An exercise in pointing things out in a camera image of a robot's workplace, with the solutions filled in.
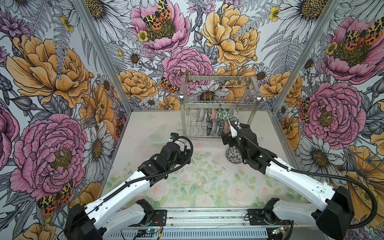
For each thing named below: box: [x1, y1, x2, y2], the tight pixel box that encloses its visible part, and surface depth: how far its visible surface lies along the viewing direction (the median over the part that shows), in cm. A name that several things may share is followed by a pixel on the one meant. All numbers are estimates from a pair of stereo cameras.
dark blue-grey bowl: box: [197, 108, 206, 122], surface depth 108 cm
